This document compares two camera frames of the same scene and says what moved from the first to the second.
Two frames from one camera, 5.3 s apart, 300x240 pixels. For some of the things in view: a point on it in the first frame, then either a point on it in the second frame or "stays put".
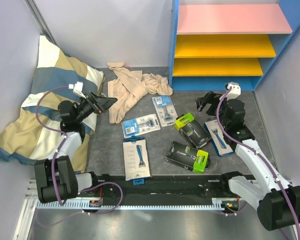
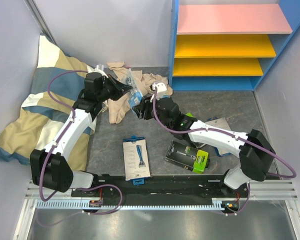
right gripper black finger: (202, 102) -> (141, 110)
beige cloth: (130, 86) stays put
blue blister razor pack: (140, 125) -> (136, 94)
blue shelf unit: (215, 42) stays put
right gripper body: (212, 110) -> (145, 100)
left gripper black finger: (102, 103) -> (117, 88)
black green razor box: (187, 157) stays put
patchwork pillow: (34, 135) stays put
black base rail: (116, 187) stays put
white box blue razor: (135, 159) stays put
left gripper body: (86, 108) -> (106, 93)
